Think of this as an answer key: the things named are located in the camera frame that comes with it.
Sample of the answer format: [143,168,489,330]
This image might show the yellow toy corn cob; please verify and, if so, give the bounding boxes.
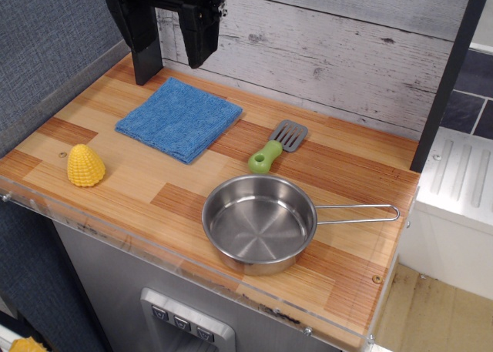
[67,144,106,187]

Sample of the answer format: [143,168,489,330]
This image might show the dark frame post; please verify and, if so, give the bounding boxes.
[132,39,163,85]
[410,0,487,173]

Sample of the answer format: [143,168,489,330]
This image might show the silver dispenser button panel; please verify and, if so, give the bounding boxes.
[140,287,236,351]

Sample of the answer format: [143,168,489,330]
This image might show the grey spatula green handle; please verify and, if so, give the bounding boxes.
[248,119,308,174]

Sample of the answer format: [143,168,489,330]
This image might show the blue folded cloth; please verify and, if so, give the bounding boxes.
[115,78,243,165]

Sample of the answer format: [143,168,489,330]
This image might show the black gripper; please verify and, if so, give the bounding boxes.
[105,0,225,69]

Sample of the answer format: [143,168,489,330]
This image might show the white ribbed side cabinet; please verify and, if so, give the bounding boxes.
[397,128,492,299]

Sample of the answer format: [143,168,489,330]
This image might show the dark left frame post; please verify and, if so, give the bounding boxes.
[132,39,163,85]

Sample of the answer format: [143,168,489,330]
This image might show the dark right frame post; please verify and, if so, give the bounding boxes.
[410,0,487,173]

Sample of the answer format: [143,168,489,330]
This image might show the steel pot with wire handle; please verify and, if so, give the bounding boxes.
[201,175,401,276]

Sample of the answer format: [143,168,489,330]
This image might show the yellow toy on floor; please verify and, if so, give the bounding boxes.
[9,337,48,352]

